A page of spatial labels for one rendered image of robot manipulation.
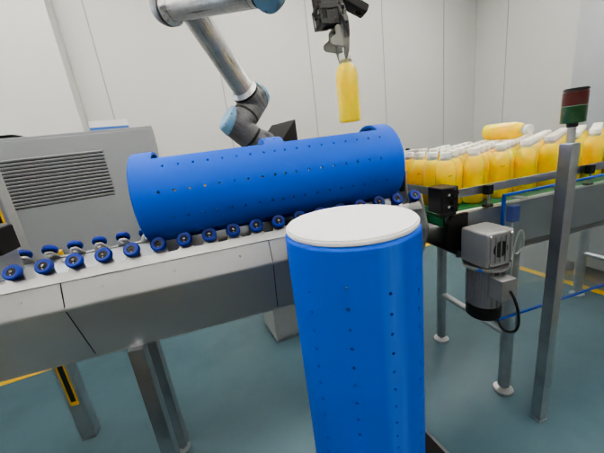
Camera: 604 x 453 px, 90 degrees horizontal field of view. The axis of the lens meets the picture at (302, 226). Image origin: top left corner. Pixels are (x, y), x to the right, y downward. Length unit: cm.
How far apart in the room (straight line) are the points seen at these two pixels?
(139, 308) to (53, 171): 161
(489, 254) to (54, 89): 343
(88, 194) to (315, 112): 280
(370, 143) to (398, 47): 411
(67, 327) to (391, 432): 92
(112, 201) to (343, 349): 211
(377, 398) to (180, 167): 77
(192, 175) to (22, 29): 289
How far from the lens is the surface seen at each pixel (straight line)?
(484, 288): 120
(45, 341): 120
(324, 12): 107
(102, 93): 380
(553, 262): 136
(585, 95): 126
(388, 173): 109
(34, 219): 260
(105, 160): 247
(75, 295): 109
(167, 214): 95
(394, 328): 61
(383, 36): 500
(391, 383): 69
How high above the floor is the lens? 121
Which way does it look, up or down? 16 degrees down
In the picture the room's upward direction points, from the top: 7 degrees counter-clockwise
